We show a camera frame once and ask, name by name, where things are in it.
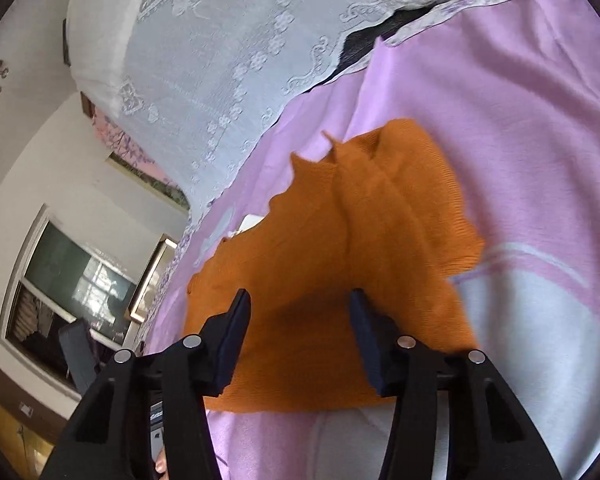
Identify dark wall picture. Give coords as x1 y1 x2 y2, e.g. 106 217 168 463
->
105 152 191 208

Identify dark grey panel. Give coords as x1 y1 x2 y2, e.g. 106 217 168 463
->
59 319 103 393

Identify wooden picture frame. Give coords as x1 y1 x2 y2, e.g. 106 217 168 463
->
129 234 180 323

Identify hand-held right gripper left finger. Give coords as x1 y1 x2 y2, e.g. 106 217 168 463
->
40 288 252 480

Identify white framed window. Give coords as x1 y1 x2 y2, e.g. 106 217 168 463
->
0 205 146 401

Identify pink floral quilt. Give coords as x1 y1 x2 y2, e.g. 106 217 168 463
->
92 107 181 191

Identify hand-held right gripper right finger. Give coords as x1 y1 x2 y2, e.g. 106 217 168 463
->
349 288 563 480

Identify orange knitted cat cardigan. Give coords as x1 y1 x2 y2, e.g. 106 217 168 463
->
182 119 486 415

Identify white lace cover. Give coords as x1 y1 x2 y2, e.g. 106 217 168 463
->
67 0 431 211

